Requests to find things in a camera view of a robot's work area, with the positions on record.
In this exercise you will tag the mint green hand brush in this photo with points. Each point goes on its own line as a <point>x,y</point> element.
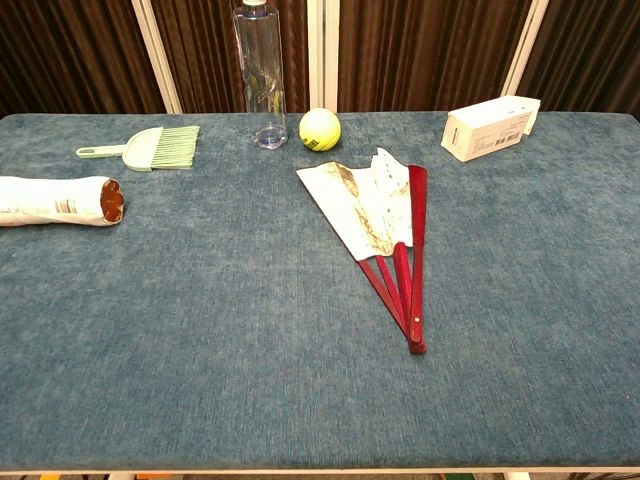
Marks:
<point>145,150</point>

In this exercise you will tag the brown pleated partition panel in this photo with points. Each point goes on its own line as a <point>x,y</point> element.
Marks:
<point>210,50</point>
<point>65,50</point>
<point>590,50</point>
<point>425,50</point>

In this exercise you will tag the red ribbed paper folding fan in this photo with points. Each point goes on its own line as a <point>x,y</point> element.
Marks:
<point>370,215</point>

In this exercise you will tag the yellow tennis ball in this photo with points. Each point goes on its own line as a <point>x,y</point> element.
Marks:
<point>320,129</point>

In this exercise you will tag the white cardboard box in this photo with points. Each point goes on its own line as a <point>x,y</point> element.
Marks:
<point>485,130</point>

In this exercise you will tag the blue fabric table cover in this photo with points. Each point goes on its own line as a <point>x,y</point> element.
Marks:
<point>200,350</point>

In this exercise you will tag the clear plastic bottle white cap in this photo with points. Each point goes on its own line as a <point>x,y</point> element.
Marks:
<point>260,75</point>

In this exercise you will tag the white labelled drink bottle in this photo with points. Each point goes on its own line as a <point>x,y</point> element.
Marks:
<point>50,200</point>

